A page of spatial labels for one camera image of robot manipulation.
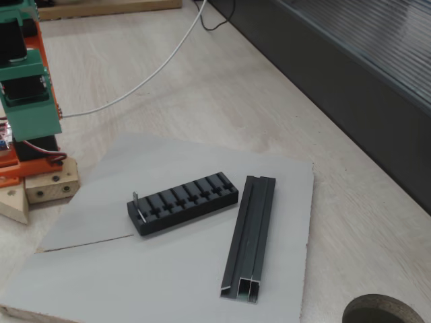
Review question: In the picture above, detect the red white servo wire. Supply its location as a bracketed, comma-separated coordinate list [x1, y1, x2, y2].
[22, 139, 69, 166]

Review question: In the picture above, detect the thin black cable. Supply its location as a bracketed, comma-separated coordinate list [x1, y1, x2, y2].
[193, 0, 236, 32]

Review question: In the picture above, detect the grey plywood board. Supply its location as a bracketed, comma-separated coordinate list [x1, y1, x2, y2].
[0, 131, 316, 323]

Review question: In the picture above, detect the long light wooden plank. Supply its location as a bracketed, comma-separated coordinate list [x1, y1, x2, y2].
[36, 0, 183, 22]

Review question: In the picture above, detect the wooden arm base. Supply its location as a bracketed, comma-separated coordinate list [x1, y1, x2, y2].
[0, 157, 80, 225]

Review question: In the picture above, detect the red controller circuit board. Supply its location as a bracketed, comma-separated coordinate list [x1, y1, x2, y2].
[0, 117, 15, 156]

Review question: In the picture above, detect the white usb cable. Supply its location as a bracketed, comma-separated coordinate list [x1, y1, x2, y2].
[62, 0, 208, 118]

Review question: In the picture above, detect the black slotted holder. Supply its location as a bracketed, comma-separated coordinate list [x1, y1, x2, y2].
[127, 172, 240, 237]

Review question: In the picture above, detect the small metal pin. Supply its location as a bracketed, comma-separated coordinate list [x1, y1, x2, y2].
[132, 190, 147, 224]

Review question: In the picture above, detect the black aluminium profile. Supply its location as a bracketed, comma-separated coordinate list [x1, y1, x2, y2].
[220, 174, 277, 304]

